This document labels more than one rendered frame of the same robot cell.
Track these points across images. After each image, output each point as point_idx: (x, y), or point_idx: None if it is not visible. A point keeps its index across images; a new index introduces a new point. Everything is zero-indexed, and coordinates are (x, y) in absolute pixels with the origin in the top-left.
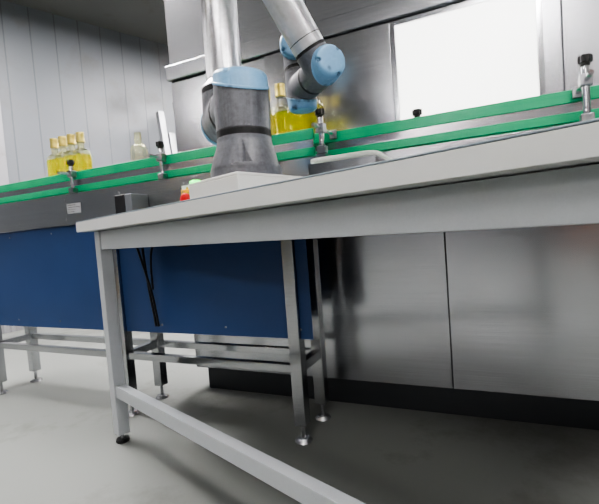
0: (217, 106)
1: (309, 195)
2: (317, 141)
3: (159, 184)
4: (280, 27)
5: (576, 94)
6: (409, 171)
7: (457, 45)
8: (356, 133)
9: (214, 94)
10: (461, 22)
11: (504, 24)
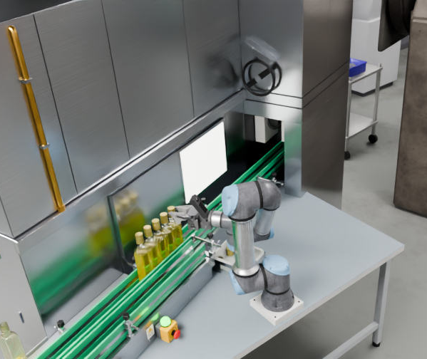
0: (284, 283)
1: (335, 295)
2: (190, 246)
3: (130, 342)
4: (266, 229)
5: (258, 179)
6: (359, 277)
7: (202, 155)
8: (201, 230)
9: (281, 278)
10: (203, 143)
11: (215, 140)
